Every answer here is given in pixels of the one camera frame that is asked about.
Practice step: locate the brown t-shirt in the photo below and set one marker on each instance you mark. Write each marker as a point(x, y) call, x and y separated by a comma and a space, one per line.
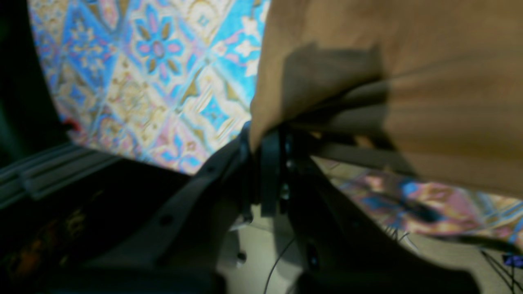
point(425, 88)

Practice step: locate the patterned tile tablecloth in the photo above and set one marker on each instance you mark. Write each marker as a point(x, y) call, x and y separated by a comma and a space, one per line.
point(169, 82)

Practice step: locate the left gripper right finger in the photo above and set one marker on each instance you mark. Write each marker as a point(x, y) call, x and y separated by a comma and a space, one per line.
point(343, 250)

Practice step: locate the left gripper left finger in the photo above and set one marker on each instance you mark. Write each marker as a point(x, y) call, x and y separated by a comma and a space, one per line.
point(176, 252)

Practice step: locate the red black clamp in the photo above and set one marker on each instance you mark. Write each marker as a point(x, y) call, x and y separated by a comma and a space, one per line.
point(71, 125)

